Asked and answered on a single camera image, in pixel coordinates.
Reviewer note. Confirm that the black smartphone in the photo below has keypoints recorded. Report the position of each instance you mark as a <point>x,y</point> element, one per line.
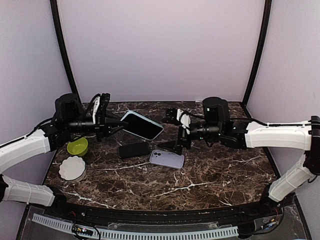
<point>133,150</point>

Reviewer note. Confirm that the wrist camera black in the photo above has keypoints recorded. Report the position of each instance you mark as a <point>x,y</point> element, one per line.
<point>177,117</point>
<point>99,108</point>

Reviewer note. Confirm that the black left frame post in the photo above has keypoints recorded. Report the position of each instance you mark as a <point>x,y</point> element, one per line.
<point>62,47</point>

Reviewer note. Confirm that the black table edge rail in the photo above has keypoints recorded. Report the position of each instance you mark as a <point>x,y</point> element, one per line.
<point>244,214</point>

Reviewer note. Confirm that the black right frame post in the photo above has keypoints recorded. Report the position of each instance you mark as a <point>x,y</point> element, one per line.
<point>259,51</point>

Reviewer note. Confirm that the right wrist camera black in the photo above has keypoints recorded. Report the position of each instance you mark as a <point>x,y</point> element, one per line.
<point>177,117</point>

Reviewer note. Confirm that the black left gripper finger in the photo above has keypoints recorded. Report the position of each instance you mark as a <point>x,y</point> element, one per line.
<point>113,119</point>
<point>114,129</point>

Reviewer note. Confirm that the green bowl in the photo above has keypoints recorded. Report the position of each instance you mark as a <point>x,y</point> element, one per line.
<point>78,147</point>

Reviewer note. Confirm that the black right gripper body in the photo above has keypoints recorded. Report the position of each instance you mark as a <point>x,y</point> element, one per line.
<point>182,137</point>

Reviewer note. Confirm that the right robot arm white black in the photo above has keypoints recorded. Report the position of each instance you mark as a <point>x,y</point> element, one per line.
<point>217,126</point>

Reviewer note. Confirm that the white silicone phone case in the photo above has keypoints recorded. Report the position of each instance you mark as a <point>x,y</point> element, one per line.
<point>167,159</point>

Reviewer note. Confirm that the white slotted cable duct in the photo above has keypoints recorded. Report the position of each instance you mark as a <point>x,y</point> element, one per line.
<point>137,232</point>

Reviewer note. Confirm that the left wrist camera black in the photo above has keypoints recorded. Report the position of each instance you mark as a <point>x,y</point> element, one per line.
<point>99,108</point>

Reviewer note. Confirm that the black frame post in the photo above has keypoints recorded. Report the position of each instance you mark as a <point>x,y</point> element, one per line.
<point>259,51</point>
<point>62,47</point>

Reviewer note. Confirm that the white fluted bowl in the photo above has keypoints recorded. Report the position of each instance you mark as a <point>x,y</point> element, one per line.
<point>73,169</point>

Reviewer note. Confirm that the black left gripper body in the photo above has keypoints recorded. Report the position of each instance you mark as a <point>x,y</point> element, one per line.
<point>99,128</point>

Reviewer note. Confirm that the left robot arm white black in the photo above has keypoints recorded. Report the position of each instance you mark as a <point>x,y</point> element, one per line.
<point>49,135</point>

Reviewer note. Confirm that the small circuit board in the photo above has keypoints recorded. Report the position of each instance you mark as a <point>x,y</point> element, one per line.
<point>81,231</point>

